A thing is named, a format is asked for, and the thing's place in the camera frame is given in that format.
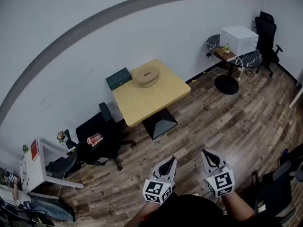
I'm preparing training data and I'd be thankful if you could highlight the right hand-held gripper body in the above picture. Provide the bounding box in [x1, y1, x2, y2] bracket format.
[205, 166, 235, 199]

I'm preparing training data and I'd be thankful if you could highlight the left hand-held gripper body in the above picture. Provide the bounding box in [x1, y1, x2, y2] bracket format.
[143, 170, 176, 206]

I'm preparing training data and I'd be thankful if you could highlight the round wooden box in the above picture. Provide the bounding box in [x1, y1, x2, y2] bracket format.
[135, 65, 160, 88]

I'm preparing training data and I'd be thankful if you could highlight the person's right forearm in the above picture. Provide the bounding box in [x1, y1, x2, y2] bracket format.
[221, 190, 256, 218]

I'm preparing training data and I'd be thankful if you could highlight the person's left forearm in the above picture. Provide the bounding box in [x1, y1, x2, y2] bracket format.
[124, 200, 164, 227]

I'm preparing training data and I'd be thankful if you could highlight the person's black shirt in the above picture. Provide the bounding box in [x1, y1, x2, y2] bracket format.
[142, 194, 288, 227]

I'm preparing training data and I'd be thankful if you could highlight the square wooden table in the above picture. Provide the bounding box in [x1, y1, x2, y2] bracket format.
[111, 58, 191, 140]

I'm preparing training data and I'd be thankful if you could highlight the pink packet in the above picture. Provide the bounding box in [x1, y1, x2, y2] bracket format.
[87, 132, 104, 146]

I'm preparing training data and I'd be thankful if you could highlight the dark green rectangular case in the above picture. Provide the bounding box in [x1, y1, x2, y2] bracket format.
[105, 67, 133, 91]

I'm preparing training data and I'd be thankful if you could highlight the white furniture edge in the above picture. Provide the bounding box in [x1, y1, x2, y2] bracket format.
[288, 79, 303, 109]

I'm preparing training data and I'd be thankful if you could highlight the colourful flower pot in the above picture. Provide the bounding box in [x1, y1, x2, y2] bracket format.
[56, 131, 69, 144]

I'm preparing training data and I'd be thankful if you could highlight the brown book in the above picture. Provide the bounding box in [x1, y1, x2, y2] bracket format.
[214, 48, 238, 62]

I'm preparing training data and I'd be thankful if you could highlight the round black marble table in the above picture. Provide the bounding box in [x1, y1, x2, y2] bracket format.
[206, 34, 263, 96]

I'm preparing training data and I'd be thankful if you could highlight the white desk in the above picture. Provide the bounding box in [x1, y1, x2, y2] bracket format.
[19, 138, 85, 194]

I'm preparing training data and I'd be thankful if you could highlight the white microwave oven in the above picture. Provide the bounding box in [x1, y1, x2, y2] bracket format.
[220, 25, 259, 56]

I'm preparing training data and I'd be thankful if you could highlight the red book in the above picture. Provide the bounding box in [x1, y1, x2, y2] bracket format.
[30, 139, 40, 161]

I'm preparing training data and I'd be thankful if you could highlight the black high-back office chair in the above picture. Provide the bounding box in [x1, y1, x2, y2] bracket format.
[254, 11, 284, 78]

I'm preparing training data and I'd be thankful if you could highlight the white cable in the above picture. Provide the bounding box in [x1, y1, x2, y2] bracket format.
[205, 54, 244, 82]

